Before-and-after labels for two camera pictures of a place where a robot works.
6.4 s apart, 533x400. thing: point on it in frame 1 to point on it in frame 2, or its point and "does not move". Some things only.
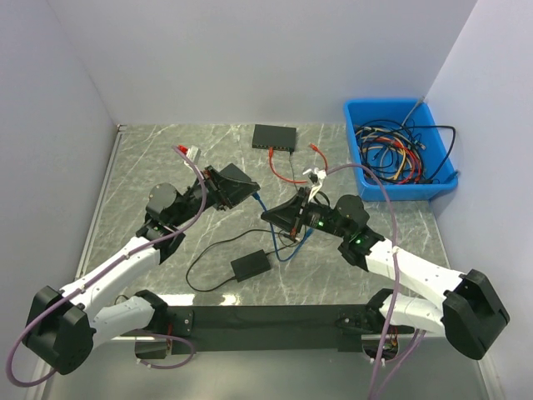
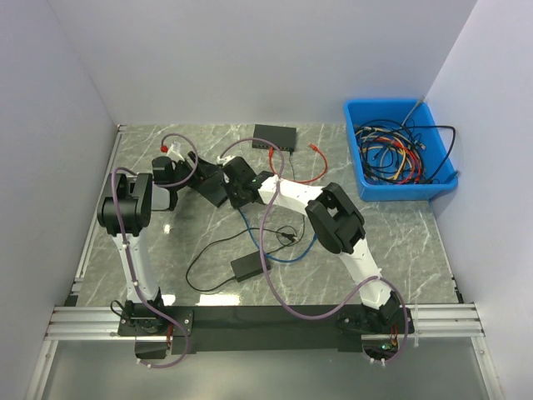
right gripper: (288, 216) to (235, 203)
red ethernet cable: (299, 182) does not move
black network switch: (281, 138) does not move
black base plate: (312, 322) does not move
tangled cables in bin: (404, 153) does not move
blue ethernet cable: (310, 232) to (276, 259)
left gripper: (213, 191) to (204, 169)
